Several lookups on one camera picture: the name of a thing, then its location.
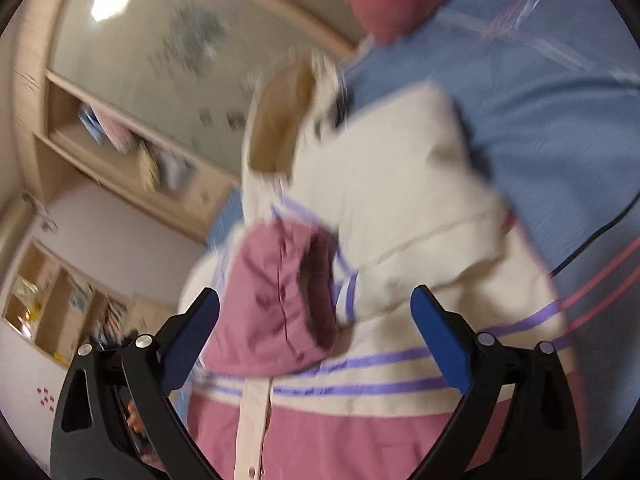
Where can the wooden bookshelf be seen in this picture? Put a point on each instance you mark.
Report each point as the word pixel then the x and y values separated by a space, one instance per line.
pixel 50 285

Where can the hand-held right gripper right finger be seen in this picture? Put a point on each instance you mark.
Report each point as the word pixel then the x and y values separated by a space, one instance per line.
pixel 440 335

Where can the wooden wardrobe with frosted door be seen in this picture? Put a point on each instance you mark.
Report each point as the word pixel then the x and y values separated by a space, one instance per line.
pixel 175 85

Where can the yellow bag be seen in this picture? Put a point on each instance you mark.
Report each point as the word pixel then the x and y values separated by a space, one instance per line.
pixel 148 167

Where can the pink and cream jacket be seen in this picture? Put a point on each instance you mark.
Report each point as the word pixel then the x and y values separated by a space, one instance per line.
pixel 400 185

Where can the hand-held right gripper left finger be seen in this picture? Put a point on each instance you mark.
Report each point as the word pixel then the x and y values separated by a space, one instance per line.
pixel 197 320

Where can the pink wall stickers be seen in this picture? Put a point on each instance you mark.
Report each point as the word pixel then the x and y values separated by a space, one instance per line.
pixel 46 397

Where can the blue bed sheet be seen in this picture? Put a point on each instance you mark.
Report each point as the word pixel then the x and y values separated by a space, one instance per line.
pixel 550 135

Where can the folded blue cloth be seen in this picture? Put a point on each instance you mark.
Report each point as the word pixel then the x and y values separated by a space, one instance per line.
pixel 91 122

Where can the folded pink cloth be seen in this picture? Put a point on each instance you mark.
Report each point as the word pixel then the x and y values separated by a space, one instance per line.
pixel 119 135

